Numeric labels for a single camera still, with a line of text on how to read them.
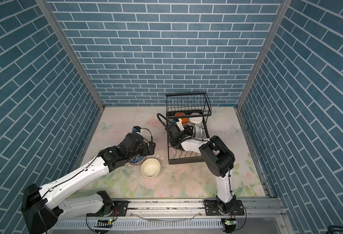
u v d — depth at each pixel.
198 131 0.95
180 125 0.85
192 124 0.96
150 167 0.86
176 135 0.76
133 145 0.57
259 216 0.73
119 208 0.74
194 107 0.96
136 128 0.69
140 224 0.71
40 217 0.36
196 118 1.02
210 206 0.74
